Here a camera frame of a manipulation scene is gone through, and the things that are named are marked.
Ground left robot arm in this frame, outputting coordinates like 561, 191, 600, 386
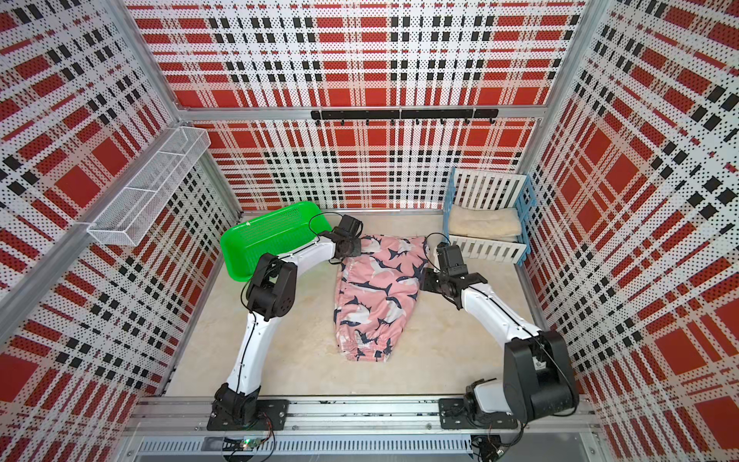
208, 202, 364, 431

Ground black wall hook rail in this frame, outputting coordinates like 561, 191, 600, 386
311, 108, 500, 122

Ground pink shark print shorts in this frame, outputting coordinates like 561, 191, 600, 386
333, 235, 428, 362

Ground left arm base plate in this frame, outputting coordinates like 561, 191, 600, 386
207, 400, 290, 431

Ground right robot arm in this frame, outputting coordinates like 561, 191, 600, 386
421, 242, 579, 427

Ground green plastic basket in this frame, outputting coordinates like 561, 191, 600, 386
221, 201, 331, 283

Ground blue white slatted crate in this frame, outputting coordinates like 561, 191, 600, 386
443, 169, 536, 266

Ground white wire mesh shelf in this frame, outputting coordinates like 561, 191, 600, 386
87, 126, 211, 246

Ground beige folded towel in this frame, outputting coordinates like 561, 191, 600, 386
448, 205, 523, 240

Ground green circuit board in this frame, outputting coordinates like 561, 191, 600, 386
222, 438, 264, 452

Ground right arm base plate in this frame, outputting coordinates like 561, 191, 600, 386
438, 398, 519, 430

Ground aluminium front rail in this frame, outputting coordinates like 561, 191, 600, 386
123, 395, 602, 435

